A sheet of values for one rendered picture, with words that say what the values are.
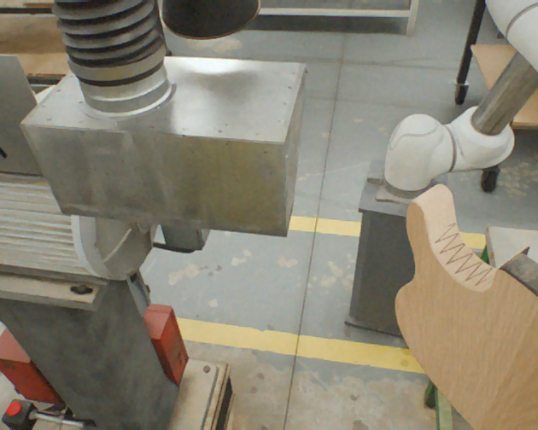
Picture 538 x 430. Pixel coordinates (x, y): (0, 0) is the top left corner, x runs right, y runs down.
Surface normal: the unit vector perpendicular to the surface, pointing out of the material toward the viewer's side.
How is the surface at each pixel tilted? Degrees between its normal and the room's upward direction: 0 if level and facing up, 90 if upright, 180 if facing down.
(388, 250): 90
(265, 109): 0
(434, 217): 70
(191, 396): 24
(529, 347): 98
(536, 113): 0
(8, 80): 90
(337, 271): 0
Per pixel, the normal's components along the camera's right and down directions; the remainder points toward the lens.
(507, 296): -0.84, 0.49
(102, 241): 0.78, 0.32
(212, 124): -0.04, -0.71
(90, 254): -0.18, 0.59
